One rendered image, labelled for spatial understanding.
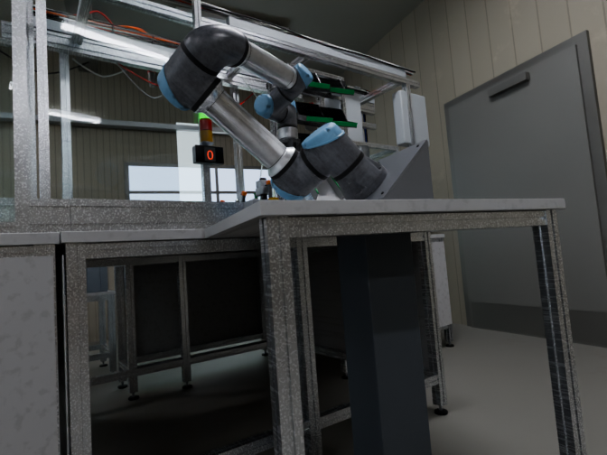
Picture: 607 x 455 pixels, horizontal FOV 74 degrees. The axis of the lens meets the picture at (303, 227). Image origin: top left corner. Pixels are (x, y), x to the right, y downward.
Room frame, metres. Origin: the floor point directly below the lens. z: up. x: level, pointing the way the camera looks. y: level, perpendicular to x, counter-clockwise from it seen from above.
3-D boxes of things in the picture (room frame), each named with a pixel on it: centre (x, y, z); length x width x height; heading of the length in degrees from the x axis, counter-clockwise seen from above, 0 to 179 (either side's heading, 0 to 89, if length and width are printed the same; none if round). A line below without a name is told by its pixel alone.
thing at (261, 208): (1.25, -0.18, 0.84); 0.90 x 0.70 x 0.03; 115
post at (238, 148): (2.80, 0.43, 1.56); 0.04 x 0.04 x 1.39; 35
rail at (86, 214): (1.38, 0.29, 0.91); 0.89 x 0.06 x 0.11; 125
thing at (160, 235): (2.02, 0.41, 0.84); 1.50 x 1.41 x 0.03; 125
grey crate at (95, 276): (2.98, 1.85, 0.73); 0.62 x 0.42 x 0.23; 125
